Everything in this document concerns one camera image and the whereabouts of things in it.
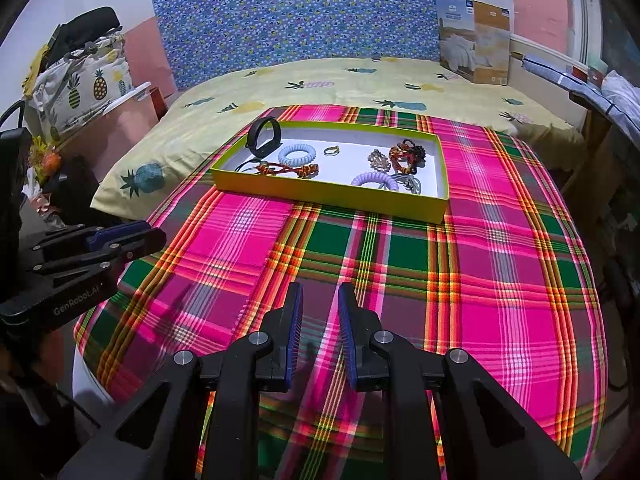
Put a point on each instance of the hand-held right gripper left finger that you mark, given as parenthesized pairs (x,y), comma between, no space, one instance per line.
(297,320)

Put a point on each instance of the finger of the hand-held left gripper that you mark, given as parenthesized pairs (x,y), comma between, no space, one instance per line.
(130,250)
(107,237)

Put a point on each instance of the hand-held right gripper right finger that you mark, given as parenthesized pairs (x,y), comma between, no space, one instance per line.
(345,330)

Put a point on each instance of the silver brooch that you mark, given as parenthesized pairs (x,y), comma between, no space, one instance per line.
(380,161)

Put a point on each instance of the yellow-green cardboard box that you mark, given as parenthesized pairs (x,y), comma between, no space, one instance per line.
(355,155)

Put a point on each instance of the orange and yellow ornament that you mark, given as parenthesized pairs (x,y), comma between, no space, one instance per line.
(47,160)

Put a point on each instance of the pink cabinet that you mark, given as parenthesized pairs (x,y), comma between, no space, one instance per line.
(115,125)

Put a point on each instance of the white pineapple print pillow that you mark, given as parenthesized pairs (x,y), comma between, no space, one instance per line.
(85,90)

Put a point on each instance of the pink and green plaid cloth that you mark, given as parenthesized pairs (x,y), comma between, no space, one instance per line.
(500,285)

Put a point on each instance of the black wristband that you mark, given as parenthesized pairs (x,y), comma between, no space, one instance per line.
(253,141)

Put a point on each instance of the black bag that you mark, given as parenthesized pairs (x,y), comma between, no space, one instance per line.
(85,25)

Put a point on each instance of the yellow pineapple print bedsheet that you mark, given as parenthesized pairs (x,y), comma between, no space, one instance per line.
(325,85)

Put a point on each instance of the blue floral headboard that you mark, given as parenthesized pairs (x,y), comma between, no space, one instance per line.
(300,10)

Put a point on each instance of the brown wooden furniture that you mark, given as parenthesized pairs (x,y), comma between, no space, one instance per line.
(600,170)

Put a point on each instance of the bedding set package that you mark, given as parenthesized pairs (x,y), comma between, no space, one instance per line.
(475,45)

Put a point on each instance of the grey striped cloth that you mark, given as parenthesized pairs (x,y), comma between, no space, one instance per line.
(575,85)

